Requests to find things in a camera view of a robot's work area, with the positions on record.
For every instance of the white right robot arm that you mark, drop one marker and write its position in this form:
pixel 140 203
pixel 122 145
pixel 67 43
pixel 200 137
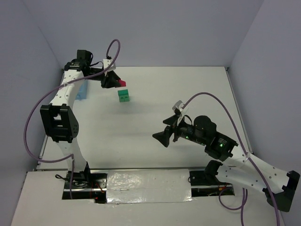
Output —
pixel 230 164

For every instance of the green arched hospital block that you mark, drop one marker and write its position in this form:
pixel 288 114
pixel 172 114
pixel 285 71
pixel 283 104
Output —
pixel 124 98

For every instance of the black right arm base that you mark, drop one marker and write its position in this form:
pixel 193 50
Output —
pixel 201 187

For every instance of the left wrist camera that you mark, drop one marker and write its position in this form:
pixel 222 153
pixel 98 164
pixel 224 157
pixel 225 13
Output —
pixel 109 64

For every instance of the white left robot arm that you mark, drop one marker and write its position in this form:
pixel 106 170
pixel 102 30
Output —
pixel 58 119

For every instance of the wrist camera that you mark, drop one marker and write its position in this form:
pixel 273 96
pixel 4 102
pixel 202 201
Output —
pixel 109 64
pixel 178 109

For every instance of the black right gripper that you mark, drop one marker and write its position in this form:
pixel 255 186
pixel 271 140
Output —
pixel 175 130

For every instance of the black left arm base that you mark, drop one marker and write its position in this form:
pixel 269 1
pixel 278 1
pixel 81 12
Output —
pixel 89 179

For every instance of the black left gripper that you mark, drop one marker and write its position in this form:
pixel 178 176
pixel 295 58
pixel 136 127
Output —
pixel 106 78

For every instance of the green rectangular wooden block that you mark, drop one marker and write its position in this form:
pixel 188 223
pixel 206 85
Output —
pixel 123 92

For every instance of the blue plastic bin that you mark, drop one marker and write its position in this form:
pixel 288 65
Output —
pixel 82 93

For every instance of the red triangular wooden block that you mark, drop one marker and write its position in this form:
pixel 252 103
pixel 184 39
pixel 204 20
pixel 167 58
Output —
pixel 122 83

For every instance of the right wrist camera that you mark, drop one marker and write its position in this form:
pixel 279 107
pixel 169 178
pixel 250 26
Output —
pixel 178 109

